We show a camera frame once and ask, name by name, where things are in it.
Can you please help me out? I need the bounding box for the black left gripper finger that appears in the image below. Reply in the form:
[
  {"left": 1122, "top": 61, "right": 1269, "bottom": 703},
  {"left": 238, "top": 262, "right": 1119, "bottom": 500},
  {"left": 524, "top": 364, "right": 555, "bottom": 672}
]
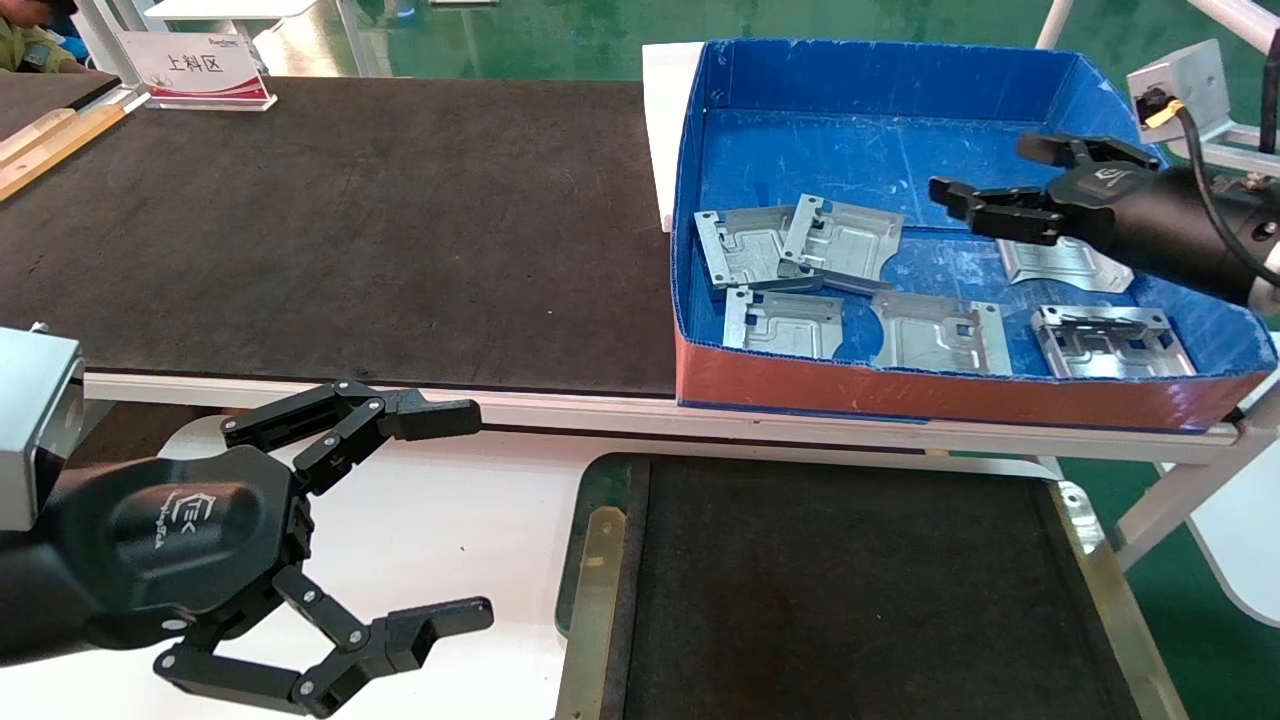
[
  {"left": 153, "top": 567, "right": 495, "bottom": 719},
  {"left": 222, "top": 380, "right": 483, "bottom": 496}
]

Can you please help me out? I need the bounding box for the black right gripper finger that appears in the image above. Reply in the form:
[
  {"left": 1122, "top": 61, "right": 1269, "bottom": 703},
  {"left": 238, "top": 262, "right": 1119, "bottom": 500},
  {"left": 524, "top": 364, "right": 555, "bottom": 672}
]
[
  {"left": 1017, "top": 133, "right": 1161, "bottom": 171},
  {"left": 928, "top": 177, "right": 1066, "bottom": 246}
]

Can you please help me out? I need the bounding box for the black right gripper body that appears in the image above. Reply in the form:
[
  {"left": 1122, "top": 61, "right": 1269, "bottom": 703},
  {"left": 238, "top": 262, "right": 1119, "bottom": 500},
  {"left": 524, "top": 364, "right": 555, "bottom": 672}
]
[{"left": 1048, "top": 165, "right": 1171, "bottom": 257}]

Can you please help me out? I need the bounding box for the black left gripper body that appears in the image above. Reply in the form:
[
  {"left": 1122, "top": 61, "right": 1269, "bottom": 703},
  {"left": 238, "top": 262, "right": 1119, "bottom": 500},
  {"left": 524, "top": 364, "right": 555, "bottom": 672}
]
[{"left": 55, "top": 445, "right": 313, "bottom": 647}]

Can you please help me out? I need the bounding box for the grey stamped metal part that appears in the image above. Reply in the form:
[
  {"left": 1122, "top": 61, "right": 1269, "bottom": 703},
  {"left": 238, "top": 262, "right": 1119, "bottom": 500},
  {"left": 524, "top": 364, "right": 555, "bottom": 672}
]
[
  {"left": 868, "top": 290, "right": 1013, "bottom": 376},
  {"left": 722, "top": 287, "right": 844, "bottom": 361},
  {"left": 1030, "top": 305, "right": 1198, "bottom": 379},
  {"left": 995, "top": 235, "right": 1136, "bottom": 294},
  {"left": 778, "top": 194, "right": 906, "bottom": 296},
  {"left": 695, "top": 205, "right": 826, "bottom": 293}
]

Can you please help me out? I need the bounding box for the blue cardboard box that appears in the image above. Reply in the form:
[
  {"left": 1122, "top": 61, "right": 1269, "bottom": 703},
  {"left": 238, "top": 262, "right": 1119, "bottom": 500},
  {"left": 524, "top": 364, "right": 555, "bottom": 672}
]
[{"left": 668, "top": 38, "right": 1279, "bottom": 433}]

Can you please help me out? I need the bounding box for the large black table mat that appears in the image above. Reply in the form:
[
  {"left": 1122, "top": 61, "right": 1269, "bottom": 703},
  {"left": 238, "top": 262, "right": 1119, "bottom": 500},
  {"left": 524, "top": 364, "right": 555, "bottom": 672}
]
[{"left": 0, "top": 77, "right": 681, "bottom": 398}]

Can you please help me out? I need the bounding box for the white red sign placard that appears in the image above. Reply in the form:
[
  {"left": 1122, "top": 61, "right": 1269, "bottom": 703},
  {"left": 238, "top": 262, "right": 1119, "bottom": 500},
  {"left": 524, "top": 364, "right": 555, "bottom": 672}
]
[{"left": 118, "top": 30, "right": 278, "bottom": 112}]

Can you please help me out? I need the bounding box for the black work mat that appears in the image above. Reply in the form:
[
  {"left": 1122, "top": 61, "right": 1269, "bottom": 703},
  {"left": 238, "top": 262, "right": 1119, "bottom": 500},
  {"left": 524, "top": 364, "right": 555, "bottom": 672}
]
[{"left": 553, "top": 452, "right": 1191, "bottom": 720}]

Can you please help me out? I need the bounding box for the wooden strip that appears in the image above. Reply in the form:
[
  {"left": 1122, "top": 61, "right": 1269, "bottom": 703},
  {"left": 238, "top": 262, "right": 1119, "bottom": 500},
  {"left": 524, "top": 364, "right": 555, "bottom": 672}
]
[{"left": 0, "top": 100, "right": 129, "bottom": 203}]

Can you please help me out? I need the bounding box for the person in yellow-green shirt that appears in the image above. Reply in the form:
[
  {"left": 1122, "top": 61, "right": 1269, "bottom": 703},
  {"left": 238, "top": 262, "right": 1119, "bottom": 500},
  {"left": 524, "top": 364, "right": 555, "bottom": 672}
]
[{"left": 0, "top": 0, "right": 86, "bottom": 76}]

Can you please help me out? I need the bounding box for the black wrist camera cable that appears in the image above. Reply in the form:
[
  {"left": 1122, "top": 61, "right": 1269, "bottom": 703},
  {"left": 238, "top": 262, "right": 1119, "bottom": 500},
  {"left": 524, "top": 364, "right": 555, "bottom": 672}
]
[{"left": 1148, "top": 92, "right": 1280, "bottom": 291}]

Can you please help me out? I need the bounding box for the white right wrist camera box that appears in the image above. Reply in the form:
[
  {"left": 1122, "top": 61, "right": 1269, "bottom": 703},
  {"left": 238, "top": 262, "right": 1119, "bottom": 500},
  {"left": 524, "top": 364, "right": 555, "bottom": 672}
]
[{"left": 1127, "top": 38, "right": 1280, "bottom": 176}]

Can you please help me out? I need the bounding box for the white table frame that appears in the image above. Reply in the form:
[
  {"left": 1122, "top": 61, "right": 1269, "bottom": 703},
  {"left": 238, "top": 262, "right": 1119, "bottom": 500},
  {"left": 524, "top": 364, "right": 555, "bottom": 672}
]
[{"left": 85, "top": 372, "right": 1280, "bottom": 571}]

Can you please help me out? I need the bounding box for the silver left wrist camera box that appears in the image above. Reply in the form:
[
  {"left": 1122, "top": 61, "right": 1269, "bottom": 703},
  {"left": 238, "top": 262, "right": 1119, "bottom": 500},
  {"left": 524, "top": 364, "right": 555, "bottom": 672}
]
[{"left": 0, "top": 327, "right": 86, "bottom": 531}]

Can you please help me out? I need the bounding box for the white pipe frame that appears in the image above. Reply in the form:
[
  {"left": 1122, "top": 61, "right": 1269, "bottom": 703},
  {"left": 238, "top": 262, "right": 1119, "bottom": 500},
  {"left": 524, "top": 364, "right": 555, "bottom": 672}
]
[{"left": 1035, "top": 0, "right": 1280, "bottom": 63}]

